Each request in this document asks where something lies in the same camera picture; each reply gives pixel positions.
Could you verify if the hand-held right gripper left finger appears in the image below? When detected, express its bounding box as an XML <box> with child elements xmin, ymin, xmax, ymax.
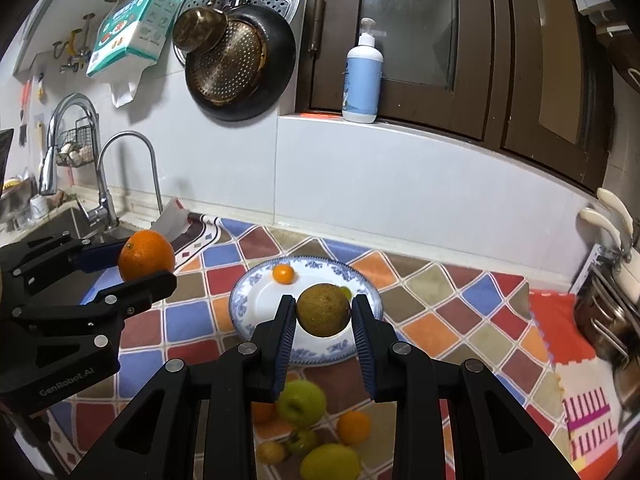
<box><xmin>65</xmin><ymin>294</ymin><xmax>299</xmax><ymax>480</ymax></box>

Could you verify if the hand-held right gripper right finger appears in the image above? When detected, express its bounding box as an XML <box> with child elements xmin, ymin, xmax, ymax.
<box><xmin>350</xmin><ymin>294</ymin><xmax>583</xmax><ymax>480</ymax></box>

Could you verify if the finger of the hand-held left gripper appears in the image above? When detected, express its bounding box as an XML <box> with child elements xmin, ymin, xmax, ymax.
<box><xmin>10</xmin><ymin>269</ymin><xmax>178</xmax><ymax>332</ymax></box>
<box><xmin>0</xmin><ymin>232</ymin><xmax>132</xmax><ymax>296</ymax></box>

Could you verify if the large orange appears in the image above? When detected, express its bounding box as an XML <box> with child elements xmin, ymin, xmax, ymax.
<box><xmin>118</xmin><ymin>230</ymin><xmax>176</xmax><ymax>282</ymax></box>

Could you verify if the brown kiwi fruit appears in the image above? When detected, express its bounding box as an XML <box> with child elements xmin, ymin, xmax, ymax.
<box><xmin>296</xmin><ymin>283</ymin><xmax>352</xmax><ymax>338</ymax></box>

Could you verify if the blue and white plate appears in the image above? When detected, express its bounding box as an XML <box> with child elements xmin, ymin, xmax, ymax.
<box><xmin>229</xmin><ymin>256</ymin><xmax>385</xmax><ymax>366</ymax></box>

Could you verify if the green apple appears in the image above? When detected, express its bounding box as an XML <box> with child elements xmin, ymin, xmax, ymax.
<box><xmin>276</xmin><ymin>380</ymin><xmax>327</xmax><ymax>428</ymax></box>

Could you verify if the orange tangerine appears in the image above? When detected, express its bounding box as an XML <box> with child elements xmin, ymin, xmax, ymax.
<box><xmin>251</xmin><ymin>400</ymin><xmax>277</xmax><ymax>424</ymax></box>
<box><xmin>336</xmin><ymin>411</ymin><xmax>372</xmax><ymax>446</ymax></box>

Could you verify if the dark green mandarin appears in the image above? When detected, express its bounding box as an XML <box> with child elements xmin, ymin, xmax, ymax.
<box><xmin>285</xmin><ymin>427</ymin><xmax>320</xmax><ymax>457</ymax></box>

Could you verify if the small yellow fruit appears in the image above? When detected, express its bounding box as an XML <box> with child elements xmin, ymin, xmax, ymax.
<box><xmin>256</xmin><ymin>441</ymin><xmax>287</xmax><ymax>466</ymax></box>

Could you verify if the yellow-green apple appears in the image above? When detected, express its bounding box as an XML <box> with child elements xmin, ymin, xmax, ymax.
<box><xmin>300</xmin><ymin>443</ymin><xmax>362</xmax><ymax>480</ymax></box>

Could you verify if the steel kitchen sink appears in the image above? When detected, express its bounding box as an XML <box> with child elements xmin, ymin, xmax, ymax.
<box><xmin>0</xmin><ymin>202</ymin><xmax>136</xmax><ymax>251</ymax></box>

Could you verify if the colourful checkered table mat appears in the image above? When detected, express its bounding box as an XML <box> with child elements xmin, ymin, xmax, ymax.
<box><xmin>47</xmin><ymin>212</ymin><xmax>608</xmax><ymax>480</ymax></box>

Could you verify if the chrome pull-down faucet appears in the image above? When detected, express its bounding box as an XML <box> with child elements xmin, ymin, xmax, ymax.
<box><xmin>39</xmin><ymin>92</ymin><xmax>120</xmax><ymax>233</ymax></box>

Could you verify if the thin chrome gooseneck faucet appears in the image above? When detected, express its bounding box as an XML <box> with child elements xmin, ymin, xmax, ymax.
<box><xmin>96</xmin><ymin>131</ymin><xmax>165</xmax><ymax>216</ymax></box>

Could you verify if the white plastic bag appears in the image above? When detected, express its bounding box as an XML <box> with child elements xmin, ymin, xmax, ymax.
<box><xmin>111</xmin><ymin>77</ymin><xmax>138</xmax><ymax>108</ymax></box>

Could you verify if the red foam mat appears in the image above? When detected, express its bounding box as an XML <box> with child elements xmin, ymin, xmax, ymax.
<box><xmin>527</xmin><ymin>289</ymin><xmax>583</xmax><ymax>368</ymax></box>

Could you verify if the perforated metal colander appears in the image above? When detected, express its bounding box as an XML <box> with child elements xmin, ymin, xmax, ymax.
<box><xmin>186</xmin><ymin>19</ymin><xmax>267</xmax><ymax>106</ymax></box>

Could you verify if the green and white bag box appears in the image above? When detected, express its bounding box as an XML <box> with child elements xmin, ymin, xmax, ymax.
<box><xmin>86</xmin><ymin>0</ymin><xmax>183</xmax><ymax>78</ymax></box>

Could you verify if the stainless steel pot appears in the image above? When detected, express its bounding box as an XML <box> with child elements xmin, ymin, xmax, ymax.
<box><xmin>612</xmin><ymin>360</ymin><xmax>640</xmax><ymax>413</ymax></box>
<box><xmin>574</xmin><ymin>260</ymin><xmax>640</xmax><ymax>367</ymax></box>

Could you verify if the pink striped cloth mat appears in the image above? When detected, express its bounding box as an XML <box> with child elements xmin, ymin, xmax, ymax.
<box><xmin>552</xmin><ymin>357</ymin><xmax>626</xmax><ymax>476</ymax></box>

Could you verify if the brass ladle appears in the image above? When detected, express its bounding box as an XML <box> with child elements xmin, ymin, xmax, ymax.
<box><xmin>171</xmin><ymin>0</ymin><xmax>231</xmax><ymax>53</ymax></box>

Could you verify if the blue pump bottle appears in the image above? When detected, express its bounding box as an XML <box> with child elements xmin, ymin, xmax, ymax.
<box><xmin>342</xmin><ymin>17</ymin><xmax>385</xmax><ymax>124</ymax></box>

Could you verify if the black frying pan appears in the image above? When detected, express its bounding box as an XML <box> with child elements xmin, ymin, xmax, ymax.
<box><xmin>184</xmin><ymin>0</ymin><xmax>297</xmax><ymax>123</ymax></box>

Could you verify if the round brown pot lid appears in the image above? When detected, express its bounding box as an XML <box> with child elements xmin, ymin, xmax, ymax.
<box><xmin>605</xmin><ymin>35</ymin><xmax>640</xmax><ymax>106</ymax></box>

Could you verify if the black wire basket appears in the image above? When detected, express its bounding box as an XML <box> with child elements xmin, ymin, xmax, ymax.
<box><xmin>55</xmin><ymin>117</ymin><xmax>98</xmax><ymax>167</ymax></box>

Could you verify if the wall tap yellow handle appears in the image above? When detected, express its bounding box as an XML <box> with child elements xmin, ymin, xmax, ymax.
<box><xmin>52</xmin><ymin>12</ymin><xmax>96</xmax><ymax>73</ymax></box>

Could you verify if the white saucepan cream handle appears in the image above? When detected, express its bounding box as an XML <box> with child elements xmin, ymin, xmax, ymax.
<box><xmin>580</xmin><ymin>209</ymin><xmax>624</xmax><ymax>257</ymax></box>
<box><xmin>597</xmin><ymin>187</ymin><xmax>636</xmax><ymax>242</ymax></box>

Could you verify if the brown wooden window frame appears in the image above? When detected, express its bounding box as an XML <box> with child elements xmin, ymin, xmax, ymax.
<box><xmin>295</xmin><ymin>0</ymin><xmax>616</xmax><ymax>193</ymax></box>

